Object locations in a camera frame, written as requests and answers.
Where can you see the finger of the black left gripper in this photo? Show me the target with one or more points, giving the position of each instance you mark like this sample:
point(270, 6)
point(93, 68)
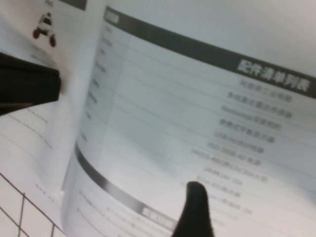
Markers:
point(27, 91)
point(29, 65)

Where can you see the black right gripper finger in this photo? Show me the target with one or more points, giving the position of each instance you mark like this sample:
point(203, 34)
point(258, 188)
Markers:
point(195, 212)

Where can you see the white robot manual book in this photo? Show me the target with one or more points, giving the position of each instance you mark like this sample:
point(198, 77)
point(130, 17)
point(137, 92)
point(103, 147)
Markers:
point(172, 111)

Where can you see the white black-grid table cloth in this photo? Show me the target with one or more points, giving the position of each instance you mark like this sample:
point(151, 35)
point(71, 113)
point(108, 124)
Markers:
point(14, 209)

